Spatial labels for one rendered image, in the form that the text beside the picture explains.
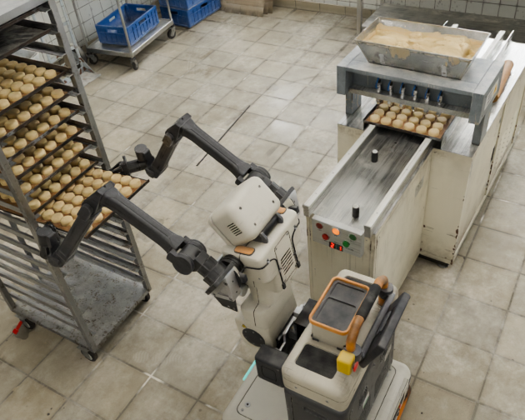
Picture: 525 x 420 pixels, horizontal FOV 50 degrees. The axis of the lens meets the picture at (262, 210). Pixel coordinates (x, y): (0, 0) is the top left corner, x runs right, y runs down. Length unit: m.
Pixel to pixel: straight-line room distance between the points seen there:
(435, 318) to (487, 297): 0.33
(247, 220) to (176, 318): 1.53
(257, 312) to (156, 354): 1.13
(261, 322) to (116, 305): 1.27
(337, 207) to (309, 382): 0.87
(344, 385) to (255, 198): 0.69
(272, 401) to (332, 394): 0.64
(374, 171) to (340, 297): 0.85
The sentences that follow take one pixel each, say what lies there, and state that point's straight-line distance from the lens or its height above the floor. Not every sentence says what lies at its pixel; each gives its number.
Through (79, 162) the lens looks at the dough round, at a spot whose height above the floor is 1.06.
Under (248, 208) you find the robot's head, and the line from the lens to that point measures 1.87.
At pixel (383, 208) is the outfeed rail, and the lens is 2.45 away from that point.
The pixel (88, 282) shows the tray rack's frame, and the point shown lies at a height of 0.15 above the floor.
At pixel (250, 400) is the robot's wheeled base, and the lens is 2.60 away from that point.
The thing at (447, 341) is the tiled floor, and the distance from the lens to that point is 3.15.
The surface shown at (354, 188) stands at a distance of 2.64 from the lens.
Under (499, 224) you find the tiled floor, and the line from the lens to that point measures 3.82.
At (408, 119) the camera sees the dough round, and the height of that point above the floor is 0.90.
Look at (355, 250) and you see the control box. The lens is 2.49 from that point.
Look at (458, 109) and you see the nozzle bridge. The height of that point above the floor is 1.05.
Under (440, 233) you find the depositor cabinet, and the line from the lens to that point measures 3.25.
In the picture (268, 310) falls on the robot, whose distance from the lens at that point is 2.16.
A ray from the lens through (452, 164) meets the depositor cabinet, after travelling 2.94.
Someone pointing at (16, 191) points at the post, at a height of 1.21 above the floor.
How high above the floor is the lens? 2.52
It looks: 41 degrees down
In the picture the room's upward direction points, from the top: 7 degrees counter-clockwise
